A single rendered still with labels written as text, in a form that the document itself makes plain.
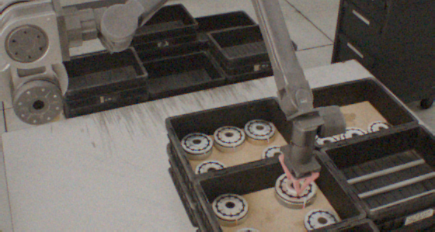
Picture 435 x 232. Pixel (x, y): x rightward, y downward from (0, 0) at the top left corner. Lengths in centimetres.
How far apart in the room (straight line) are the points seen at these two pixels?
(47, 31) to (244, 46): 199
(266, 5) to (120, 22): 35
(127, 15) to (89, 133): 100
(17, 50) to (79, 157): 90
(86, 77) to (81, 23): 166
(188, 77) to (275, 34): 173
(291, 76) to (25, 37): 59
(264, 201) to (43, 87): 71
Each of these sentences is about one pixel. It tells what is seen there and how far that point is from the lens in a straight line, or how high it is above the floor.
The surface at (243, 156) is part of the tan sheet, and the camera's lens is 180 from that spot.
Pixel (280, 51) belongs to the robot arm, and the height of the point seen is 137.
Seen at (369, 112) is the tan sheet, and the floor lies 83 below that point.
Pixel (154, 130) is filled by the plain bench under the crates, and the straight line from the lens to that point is 211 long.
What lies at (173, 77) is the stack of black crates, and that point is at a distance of 299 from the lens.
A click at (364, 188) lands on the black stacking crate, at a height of 83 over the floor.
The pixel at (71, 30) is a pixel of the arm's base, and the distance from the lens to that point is 119.
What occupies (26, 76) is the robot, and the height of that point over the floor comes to 121.
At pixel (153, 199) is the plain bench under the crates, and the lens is 184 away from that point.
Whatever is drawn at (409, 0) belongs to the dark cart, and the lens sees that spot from 302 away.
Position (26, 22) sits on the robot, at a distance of 117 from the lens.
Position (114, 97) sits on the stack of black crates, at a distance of 264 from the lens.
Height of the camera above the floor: 201
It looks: 36 degrees down
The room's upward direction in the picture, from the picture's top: 1 degrees clockwise
